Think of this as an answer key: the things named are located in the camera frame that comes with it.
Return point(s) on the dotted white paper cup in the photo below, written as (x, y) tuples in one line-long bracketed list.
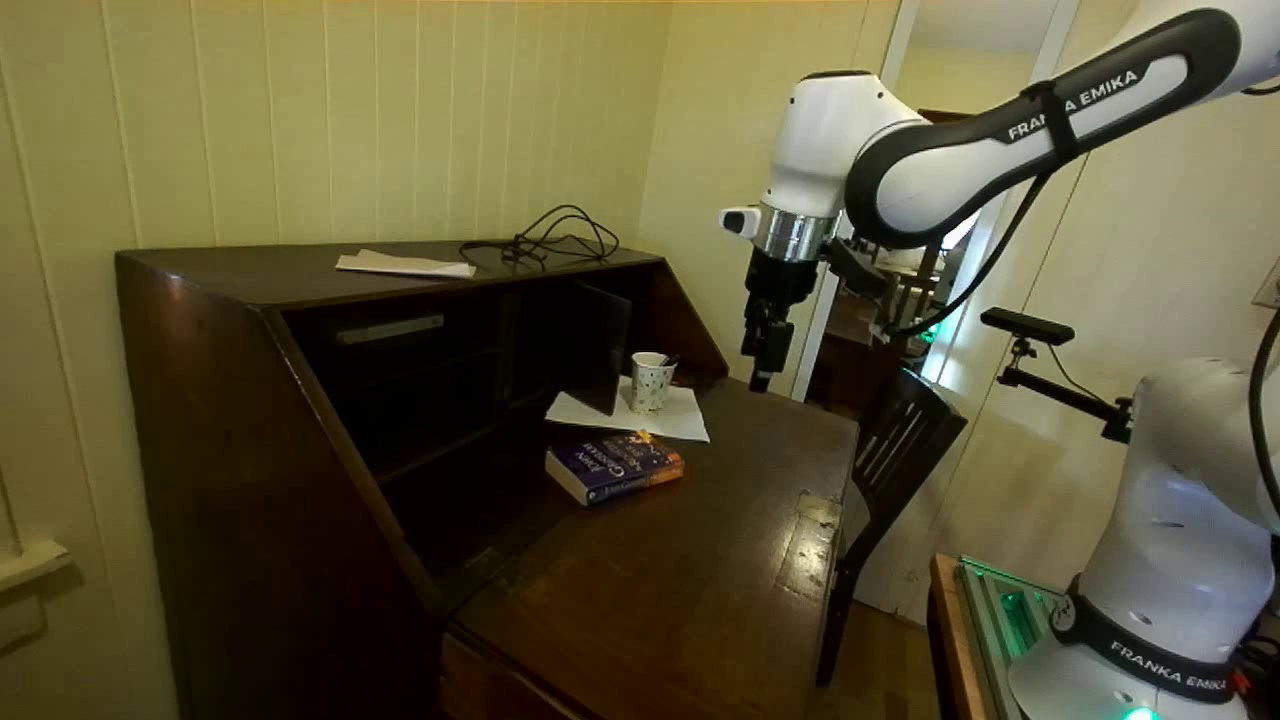
[(649, 383)]

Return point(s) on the dark wooden secretary cabinet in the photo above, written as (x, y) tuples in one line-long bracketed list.
[(266, 504)]

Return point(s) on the dark wooden slatted chair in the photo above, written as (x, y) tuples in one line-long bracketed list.
[(896, 445)]

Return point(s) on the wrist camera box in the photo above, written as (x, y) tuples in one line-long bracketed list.
[(743, 220)]

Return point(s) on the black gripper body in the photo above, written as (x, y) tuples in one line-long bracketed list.
[(772, 300)]

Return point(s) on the white paper sheet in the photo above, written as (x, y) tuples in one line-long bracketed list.
[(667, 422)]

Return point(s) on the white folded paper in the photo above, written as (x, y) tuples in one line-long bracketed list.
[(400, 267)]

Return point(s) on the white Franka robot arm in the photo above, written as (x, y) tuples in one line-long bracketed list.
[(933, 161)]

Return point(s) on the black camera on stand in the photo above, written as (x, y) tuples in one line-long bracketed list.
[(1027, 326)]

